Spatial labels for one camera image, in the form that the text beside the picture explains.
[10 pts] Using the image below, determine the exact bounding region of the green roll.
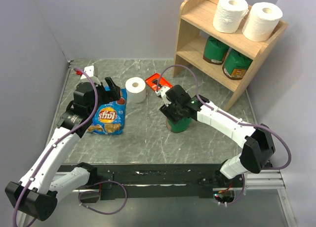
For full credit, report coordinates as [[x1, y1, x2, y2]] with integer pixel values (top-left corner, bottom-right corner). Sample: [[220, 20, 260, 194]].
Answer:
[[222, 49, 253, 80], [166, 118, 192, 133], [203, 36, 230, 65]]

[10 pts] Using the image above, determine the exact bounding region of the white paper roll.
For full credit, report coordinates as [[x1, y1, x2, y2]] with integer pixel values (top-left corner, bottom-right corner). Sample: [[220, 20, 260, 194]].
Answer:
[[213, 0, 248, 34], [242, 2, 283, 42], [125, 77, 146, 103]]

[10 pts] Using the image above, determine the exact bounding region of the white paper roll front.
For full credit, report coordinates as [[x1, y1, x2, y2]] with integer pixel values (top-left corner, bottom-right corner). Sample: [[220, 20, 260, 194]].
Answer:
[[213, 0, 248, 34]]

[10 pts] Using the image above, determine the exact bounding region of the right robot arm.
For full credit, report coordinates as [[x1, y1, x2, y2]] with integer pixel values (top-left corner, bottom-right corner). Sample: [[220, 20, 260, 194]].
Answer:
[[156, 85, 275, 187]]

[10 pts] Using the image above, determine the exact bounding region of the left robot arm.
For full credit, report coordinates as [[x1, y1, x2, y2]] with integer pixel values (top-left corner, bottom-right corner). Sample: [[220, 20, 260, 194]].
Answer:
[[5, 77, 120, 226]]

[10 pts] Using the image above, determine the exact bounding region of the wooden two-tier shelf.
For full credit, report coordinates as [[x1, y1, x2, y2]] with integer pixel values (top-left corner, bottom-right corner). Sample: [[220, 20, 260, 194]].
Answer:
[[173, 0, 288, 111]]

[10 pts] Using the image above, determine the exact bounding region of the blue chips bag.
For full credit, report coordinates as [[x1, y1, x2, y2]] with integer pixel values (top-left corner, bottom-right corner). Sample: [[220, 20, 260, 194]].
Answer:
[[87, 88, 127, 135]]

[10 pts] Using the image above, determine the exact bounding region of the orange razor box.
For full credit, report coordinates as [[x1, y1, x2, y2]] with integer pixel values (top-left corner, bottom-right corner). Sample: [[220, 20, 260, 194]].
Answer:
[[145, 73, 173, 91]]

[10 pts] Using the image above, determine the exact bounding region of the black razor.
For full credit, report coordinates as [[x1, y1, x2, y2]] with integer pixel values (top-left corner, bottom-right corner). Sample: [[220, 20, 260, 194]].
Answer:
[[151, 78, 161, 88]]

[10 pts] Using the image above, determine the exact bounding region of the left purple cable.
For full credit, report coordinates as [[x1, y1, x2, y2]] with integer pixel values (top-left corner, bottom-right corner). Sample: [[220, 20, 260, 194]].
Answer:
[[12, 67, 99, 227]]

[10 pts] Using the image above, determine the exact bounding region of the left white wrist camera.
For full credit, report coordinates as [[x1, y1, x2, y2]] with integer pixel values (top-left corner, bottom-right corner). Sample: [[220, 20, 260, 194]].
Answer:
[[84, 65, 101, 85]]

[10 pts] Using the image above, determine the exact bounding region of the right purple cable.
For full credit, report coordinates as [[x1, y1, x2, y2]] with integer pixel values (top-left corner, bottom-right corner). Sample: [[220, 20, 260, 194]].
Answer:
[[156, 65, 292, 170]]

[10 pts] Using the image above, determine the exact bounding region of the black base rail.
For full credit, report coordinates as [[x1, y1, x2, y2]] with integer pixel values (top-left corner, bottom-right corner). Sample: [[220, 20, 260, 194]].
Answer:
[[68, 163, 245, 201]]

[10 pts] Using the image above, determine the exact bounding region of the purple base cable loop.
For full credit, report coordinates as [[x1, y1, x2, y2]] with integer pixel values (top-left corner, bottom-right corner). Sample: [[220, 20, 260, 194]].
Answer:
[[78, 180, 128, 215]]

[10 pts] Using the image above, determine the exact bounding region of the aluminium frame rail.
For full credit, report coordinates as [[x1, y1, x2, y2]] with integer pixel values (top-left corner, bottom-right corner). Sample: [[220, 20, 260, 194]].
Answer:
[[245, 170, 285, 190]]

